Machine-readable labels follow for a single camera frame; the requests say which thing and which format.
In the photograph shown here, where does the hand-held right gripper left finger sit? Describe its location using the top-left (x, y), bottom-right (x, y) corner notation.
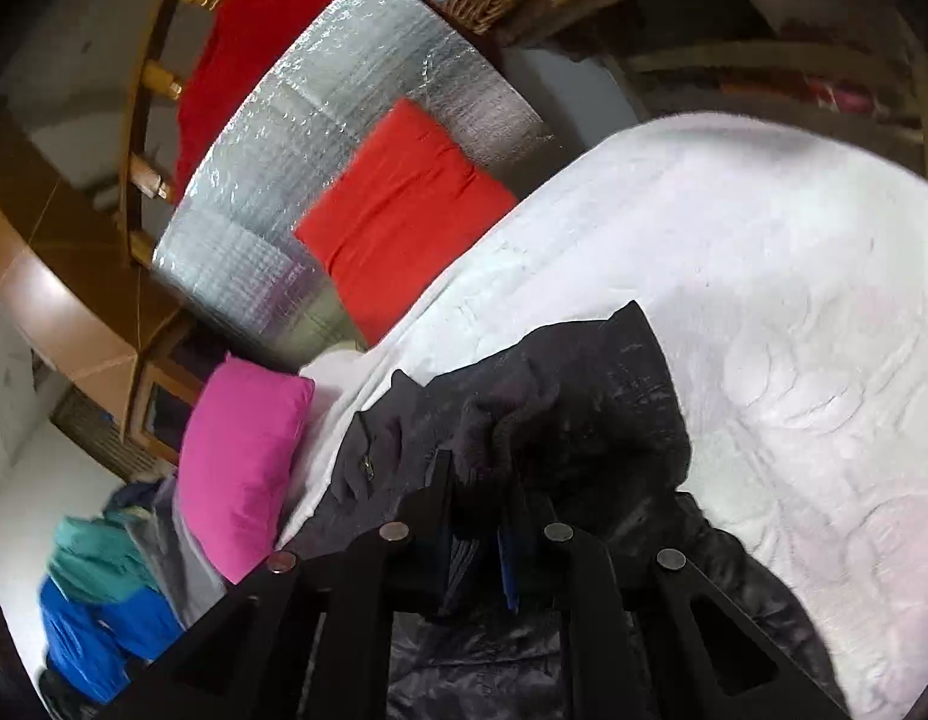
top-left (96, 452), bottom-right (456, 720)

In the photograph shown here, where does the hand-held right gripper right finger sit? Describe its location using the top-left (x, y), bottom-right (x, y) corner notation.
top-left (497, 478), bottom-right (855, 720)

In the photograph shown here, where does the black jacket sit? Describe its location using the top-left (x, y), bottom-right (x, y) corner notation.
top-left (276, 300), bottom-right (847, 720)

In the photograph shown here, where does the pink pillow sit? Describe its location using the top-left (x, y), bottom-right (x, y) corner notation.
top-left (173, 352), bottom-right (316, 584)

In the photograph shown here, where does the grey garment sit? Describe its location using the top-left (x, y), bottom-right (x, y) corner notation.
top-left (126, 480), bottom-right (229, 627)

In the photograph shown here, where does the red pillow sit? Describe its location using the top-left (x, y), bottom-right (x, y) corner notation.
top-left (293, 97), bottom-right (519, 346)

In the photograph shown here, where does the wooden nightstand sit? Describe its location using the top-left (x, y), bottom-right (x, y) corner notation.
top-left (126, 315), bottom-right (232, 466)

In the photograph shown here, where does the teal garment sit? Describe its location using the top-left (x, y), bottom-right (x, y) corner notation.
top-left (51, 510), bottom-right (161, 605)

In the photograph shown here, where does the white quilted bedspread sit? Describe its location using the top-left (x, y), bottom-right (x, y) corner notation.
top-left (272, 111), bottom-right (928, 720)

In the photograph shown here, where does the blue garment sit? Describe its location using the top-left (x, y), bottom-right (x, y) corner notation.
top-left (38, 577), bottom-right (187, 702)

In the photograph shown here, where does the wooden wardrobe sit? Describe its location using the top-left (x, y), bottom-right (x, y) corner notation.
top-left (0, 112), bottom-right (187, 398)

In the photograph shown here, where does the silver foil insulation mat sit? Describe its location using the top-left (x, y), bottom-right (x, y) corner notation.
top-left (150, 0), bottom-right (566, 368)

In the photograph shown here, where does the wooden headboard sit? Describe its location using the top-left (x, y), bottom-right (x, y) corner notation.
top-left (115, 0), bottom-right (232, 271)

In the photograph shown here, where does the red cloth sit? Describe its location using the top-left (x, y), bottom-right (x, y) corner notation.
top-left (171, 0), bottom-right (360, 203)

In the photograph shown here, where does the wooden shelf unit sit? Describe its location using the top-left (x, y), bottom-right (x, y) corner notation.
top-left (501, 0), bottom-right (928, 188)

